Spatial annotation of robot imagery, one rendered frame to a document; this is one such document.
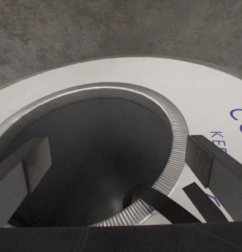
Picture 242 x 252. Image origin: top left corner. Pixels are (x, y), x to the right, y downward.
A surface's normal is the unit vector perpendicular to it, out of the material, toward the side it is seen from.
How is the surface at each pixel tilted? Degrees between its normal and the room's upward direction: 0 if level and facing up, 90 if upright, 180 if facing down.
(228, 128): 90
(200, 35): 0
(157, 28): 0
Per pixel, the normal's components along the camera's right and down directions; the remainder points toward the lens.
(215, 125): -0.14, -0.76
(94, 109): 0.02, 0.64
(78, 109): 0.29, 0.59
